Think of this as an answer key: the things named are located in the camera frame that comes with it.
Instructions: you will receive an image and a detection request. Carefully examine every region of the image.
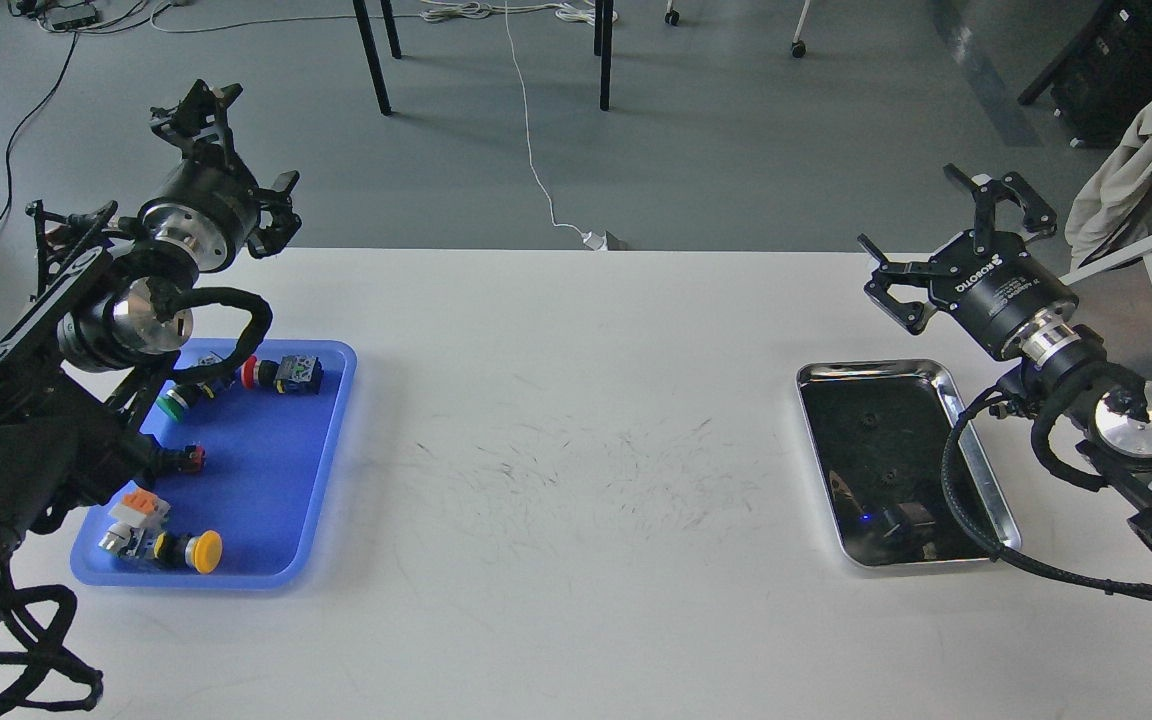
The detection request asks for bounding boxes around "green push button switch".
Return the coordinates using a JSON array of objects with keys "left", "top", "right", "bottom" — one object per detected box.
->
[{"left": 156, "top": 372, "right": 237, "bottom": 423}]

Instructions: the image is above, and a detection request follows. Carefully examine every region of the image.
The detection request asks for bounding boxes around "silver metal tray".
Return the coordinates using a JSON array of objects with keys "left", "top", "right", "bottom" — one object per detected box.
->
[{"left": 795, "top": 359, "right": 990, "bottom": 574}]

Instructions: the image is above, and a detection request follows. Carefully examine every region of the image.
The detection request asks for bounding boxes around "black table leg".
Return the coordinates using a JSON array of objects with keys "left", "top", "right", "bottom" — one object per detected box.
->
[
  {"left": 353, "top": 0, "right": 403, "bottom": 118},
  {"left": 593, "top": 0, "right": 614, "bottom": 111}
]

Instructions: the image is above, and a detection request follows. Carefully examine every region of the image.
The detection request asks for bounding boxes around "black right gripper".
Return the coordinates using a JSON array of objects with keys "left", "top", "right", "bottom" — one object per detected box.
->
[{"left": 858, "top": 164, "right": 1078, "bottom": 361}]

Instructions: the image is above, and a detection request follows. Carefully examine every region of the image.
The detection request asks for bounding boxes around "white cable on floor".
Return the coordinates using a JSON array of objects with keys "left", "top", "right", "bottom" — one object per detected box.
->
[{"left": 420, "top": 0, "right": 620, "bottom": 247}]

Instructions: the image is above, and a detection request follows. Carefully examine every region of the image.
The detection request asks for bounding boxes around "red push button switch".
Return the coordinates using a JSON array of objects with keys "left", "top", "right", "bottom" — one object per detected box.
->
[{"left": 238, "top": 354, "right": 325, "bottom": 395}]

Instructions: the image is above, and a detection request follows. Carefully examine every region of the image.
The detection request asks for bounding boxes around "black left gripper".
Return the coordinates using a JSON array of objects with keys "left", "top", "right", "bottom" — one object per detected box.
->
[{"left": 141, "top": 79, "right": 302, "bottom": 273}]

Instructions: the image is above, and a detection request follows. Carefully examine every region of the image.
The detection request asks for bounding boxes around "yellow push button switch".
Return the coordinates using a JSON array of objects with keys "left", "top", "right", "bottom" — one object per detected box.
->
[{"left": 143, "top": 530, "right": 223, "bottom": 575}]

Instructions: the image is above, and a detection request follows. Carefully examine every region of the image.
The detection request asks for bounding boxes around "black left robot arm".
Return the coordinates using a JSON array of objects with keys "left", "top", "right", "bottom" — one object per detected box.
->
[{"left": 0, "top": 79, "right": 301, "bottom": 717}]

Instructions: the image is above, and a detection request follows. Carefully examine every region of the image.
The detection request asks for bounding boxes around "blue plastic tray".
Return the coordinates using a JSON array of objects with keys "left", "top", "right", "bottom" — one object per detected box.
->
[{"left": 70, "top": 340, "right": 357, "bottom": 591}]

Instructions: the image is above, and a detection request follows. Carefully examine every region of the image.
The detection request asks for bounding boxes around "beige cloth on chair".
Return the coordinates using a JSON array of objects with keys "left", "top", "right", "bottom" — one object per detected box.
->
[{"left": 1064, "top": 101, "right": 1152, "bottom": 270}]

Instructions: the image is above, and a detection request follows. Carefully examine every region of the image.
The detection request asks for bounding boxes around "black cabinet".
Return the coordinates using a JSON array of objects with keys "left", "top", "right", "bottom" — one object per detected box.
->
[{"left": 1018, "top": 1, "right": 1152, "bottom": 147}]

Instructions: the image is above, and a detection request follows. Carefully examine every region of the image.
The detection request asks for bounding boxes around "black table leg right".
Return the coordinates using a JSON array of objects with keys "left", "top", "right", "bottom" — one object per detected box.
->
[{"left": 593, "top": 0, "right": 614, "bottom": 111}]

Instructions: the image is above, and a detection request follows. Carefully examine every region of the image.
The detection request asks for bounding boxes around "orange white terminal block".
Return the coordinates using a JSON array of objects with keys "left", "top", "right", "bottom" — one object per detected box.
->
[{"left": 97, "top": 488, "right": 172, "bottom": 560}]

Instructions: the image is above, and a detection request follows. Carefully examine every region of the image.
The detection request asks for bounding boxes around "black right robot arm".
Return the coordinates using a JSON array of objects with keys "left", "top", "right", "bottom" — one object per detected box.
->
[{"left": 858, "top": 165, "right": 1152, "bottom": 602}]

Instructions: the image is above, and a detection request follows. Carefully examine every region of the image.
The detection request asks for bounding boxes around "black table leg left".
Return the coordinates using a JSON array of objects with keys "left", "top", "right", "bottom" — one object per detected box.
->
[{"left": 353, "top": 0, "right": 403, "bottom": 118}]

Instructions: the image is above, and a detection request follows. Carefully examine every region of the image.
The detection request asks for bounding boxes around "black selector switch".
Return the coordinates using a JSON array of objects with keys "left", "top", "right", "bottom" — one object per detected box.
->
[{"left": 157, "top": 445, "right": 206, "bottom": 475}]

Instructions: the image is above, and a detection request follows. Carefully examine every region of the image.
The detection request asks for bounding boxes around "white power adapter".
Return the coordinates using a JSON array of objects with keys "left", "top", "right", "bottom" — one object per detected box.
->
[{"left": 582, "top": 232, "right": 628, "bottom": 252}]

